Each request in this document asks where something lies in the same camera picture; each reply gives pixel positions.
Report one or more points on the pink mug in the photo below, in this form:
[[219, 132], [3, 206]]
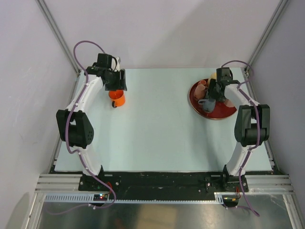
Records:
[[200, 92]]

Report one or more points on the aluminium frame post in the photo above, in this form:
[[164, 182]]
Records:
[[57, 34], [275, 18]]

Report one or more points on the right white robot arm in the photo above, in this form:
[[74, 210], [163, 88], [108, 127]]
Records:
[[252, 128]]

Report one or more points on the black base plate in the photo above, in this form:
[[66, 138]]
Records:
[[160, 186]]

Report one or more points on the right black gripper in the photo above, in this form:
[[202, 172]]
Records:
[[218, 98]]

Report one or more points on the left aluminium frame post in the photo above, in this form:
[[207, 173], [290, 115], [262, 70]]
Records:
[[57, 34]]

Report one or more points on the small pink cup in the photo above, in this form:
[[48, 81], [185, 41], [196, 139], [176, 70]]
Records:
[[203, 82]]

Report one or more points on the pale pink cup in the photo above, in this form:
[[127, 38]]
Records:
[[228, 103]]

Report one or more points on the grey mug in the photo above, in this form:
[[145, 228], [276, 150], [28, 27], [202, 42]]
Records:
[[208, 105]]

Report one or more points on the orange mug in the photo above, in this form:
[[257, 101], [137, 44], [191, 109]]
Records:
[[117, 97]]

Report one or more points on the right aluminium frame post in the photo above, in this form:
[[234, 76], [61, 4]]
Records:
[[275, 18]]

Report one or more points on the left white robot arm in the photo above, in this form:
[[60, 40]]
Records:
[[73, 122]]

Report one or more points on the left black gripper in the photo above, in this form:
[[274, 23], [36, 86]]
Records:
[[120, 83]]

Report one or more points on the aluminium rail bar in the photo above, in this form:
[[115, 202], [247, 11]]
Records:
[[269, 184]]

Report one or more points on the yellow mug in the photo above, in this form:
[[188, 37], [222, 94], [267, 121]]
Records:
[[212, 76]]

